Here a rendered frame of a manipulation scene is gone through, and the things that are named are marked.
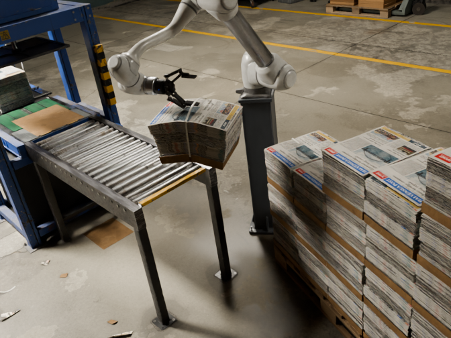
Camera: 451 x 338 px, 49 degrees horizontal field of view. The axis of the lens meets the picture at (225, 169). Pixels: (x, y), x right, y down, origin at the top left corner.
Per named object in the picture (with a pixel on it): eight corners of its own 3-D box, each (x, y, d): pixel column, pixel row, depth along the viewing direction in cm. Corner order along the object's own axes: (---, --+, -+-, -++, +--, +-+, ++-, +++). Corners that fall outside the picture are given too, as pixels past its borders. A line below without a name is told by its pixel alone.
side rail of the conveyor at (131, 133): (218, 183, 279) (215, 165, 273) (211, 188, 276) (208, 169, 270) (98, 128, 369) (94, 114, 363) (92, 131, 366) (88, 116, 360)
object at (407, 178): (439, 147, 209) (440, 145, 208) (497, 176, 185) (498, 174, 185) (368, 174, 198) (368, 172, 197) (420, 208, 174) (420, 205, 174)
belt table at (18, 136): (103, 123, 371) (99, 111, 366) (21, 159, 335) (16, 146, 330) (60, 105, 418) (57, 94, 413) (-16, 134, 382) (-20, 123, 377)
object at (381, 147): (384, 127, 232) (384, 125, 231) (431, 149, 209) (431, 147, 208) (319, 150, 220) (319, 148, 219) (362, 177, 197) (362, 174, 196)
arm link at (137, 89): (149, 99, 250) (137, 88, 238) (122, 96, 255) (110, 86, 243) (154, 80, 252) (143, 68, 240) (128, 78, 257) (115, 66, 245)
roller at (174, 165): (188, 159, 284) (182, 156, 287) (119, 196, 258) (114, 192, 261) (188, 166, 287) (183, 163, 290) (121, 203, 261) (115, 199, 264)
